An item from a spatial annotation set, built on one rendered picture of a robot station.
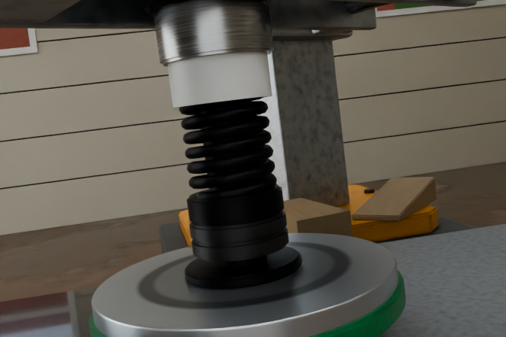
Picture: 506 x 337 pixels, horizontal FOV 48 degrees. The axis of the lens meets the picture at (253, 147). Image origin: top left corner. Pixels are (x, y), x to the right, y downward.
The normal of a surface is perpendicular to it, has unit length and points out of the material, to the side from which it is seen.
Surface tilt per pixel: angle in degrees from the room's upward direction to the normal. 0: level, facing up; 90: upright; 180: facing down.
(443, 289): 0
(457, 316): 0
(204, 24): 90
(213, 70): 90
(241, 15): 90
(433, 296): 0
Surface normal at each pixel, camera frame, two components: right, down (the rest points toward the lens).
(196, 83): -0.40, 0.11
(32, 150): 0.15, 0.05
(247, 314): -0.12, -0.99
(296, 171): 0.66, -0.03
